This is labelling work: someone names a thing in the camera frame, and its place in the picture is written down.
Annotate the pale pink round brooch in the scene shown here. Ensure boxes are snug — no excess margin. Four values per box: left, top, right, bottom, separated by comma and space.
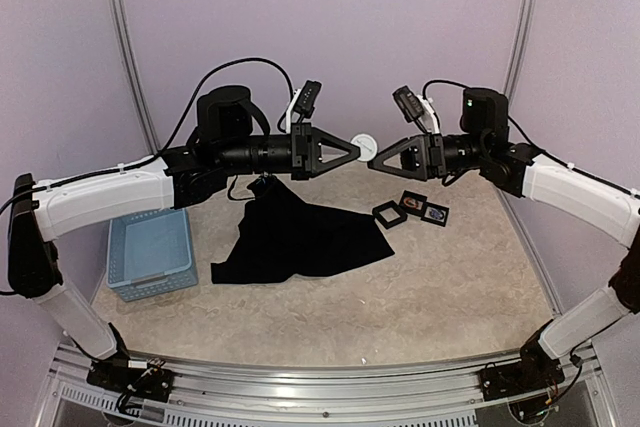
350, 133, 379, 163

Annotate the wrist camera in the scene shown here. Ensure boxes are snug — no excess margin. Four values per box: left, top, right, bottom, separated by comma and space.
277, 80, 322, 134
392, 86, 441, 134

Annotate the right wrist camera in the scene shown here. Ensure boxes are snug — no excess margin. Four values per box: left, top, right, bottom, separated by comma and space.
392, 86, 441, 134

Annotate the aluminium front rail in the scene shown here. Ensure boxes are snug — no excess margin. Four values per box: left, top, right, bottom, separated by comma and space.
47, 341, 614, 427

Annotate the black square frame far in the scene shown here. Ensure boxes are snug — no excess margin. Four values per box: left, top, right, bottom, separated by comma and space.
421, 202, 450, 227

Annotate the black square frame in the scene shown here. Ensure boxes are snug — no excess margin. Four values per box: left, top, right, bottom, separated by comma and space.
421, 202, 450, 227
399, 190, 428, 217
372, 200, 408, 230

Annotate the right aluminium corner post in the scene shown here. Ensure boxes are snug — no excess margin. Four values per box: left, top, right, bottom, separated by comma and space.
504, 0, 536, 99

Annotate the black garment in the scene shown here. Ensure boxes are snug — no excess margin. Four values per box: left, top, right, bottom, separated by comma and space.
211, 176, 395, 285

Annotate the left aluminium corner post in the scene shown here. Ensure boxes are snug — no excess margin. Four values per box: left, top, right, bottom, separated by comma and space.
109, 0, 160, 153

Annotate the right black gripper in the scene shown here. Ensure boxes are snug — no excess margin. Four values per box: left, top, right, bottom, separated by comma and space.
367, 132, 488, 181

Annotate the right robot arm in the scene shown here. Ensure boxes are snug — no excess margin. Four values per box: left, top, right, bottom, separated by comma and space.
368, 86, 639, 391

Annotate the black square frame near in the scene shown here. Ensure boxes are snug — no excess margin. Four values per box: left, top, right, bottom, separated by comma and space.
372, 200, 408, 230

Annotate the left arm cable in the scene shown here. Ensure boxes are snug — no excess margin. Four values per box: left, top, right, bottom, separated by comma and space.
0, 57, 296, 213

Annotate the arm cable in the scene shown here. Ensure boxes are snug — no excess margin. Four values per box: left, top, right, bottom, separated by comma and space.
0, 57, 296, 213
422, 79, 576, 173

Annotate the aluminium corner post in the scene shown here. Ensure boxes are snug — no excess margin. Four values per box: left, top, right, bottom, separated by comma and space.
504, 0, 536, 99
109, 0, 160, 153

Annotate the blue plastic basket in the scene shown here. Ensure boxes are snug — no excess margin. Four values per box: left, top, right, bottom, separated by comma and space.
106, 209, 198, 302

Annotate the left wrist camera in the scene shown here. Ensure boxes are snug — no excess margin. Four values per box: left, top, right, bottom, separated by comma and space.
277, 80, 322, 134

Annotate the orange portrait brooch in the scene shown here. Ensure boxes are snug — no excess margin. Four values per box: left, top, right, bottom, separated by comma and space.
403, 197, 423, 210

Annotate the starry night blue brooch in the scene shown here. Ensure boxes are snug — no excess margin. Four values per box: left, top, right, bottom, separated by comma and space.
429, 207, 444, 219

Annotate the black square frame middle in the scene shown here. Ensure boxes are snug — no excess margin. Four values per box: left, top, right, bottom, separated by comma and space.
399, 190, 428, 217

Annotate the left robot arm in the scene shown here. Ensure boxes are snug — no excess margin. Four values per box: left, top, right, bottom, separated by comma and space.
4, 81, 360, 392

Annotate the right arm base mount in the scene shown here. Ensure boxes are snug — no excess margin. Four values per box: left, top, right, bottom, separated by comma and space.
478, 342, 584, 426

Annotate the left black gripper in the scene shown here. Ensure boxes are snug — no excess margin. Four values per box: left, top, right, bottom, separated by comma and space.
218, 121, 362, 180

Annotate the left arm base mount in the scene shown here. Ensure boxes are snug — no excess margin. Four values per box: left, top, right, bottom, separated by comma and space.
86, 346, 175, 415

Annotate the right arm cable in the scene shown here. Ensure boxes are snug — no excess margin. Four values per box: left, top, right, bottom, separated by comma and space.
422, 79, 576, 173

